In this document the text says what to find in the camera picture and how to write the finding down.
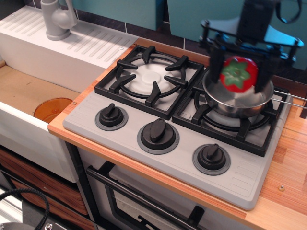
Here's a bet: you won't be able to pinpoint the grey toy faucet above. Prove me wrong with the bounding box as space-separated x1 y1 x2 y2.
40 0 77 41

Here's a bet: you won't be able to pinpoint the stainless steel saucepan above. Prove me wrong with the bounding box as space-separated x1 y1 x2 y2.
202 67 306 118

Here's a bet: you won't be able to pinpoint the black left burner grate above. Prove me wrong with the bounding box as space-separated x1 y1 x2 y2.
94 46 204 120

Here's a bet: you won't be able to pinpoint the black burner grate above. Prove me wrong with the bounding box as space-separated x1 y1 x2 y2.
94 46 204 120
172 69 290 157

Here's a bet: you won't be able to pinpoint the black right stove knob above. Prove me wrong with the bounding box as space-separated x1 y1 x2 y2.
192 143 231 176

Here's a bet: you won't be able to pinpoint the grey toy stove top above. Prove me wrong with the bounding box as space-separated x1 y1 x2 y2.
62 45 292 211

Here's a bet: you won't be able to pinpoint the oven door with black handle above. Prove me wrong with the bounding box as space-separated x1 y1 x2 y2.
86 161 248 230

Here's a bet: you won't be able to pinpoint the black stove knob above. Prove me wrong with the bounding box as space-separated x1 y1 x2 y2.
192 143 231 176
137 118 180 155
95 103 129 131

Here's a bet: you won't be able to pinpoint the black left stove knob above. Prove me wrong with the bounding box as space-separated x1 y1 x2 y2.
95 103 129 131

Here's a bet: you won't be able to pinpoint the black braided cable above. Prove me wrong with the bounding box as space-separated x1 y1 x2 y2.
0 188 50 230

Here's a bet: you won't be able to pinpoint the red plastic toy strawberry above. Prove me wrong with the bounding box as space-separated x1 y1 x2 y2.
219 56 259 93

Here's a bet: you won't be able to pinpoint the black middle stove knob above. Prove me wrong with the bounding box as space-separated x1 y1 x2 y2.
137 118 180 155

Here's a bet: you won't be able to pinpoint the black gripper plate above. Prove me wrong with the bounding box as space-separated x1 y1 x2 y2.
201 0 304 93

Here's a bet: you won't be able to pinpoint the black right burner grate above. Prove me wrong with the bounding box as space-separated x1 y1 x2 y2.
172 69 290 157

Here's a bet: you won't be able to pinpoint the wooden drawer fronts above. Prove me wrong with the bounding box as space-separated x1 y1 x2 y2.
0 146 95 230

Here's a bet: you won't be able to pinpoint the white toy sink unit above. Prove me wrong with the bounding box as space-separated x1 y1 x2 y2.
0 6 137 183

